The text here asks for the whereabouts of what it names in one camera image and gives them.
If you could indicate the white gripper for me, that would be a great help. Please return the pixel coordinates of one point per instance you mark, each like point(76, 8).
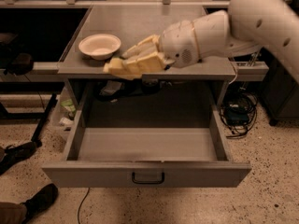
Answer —
point(177, 43)

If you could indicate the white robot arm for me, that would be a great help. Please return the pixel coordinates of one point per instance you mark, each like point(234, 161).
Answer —
point(243, 28)

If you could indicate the open grey top drawer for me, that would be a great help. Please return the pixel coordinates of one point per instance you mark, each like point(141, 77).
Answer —
point(176, 131)

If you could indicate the grey metal cabinet table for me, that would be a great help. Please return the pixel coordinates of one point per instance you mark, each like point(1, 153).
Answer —
point(132, 23)

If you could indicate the white paper bowl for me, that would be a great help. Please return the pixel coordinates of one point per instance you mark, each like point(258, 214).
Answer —
point(99, 47)

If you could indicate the metal tripod pole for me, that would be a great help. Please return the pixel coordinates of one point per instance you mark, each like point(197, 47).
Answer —
point(254, 57)

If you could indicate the black stand leg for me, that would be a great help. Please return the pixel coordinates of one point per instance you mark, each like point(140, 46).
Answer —
point(41, 116)

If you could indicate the dark bag on shelf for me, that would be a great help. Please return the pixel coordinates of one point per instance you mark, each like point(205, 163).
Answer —
point(21, 65)

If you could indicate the black shoe upper left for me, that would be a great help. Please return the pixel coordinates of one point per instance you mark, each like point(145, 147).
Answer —
point(12, 155)

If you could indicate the black shoe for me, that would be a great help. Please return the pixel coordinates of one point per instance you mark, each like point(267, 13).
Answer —
point(12, 155)
point(40, 202)

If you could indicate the black shoe lower left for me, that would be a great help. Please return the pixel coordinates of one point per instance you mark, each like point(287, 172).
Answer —
point(40, 202)

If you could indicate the black drawer handle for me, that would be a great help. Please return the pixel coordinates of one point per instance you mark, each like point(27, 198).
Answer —
point(147, 179)

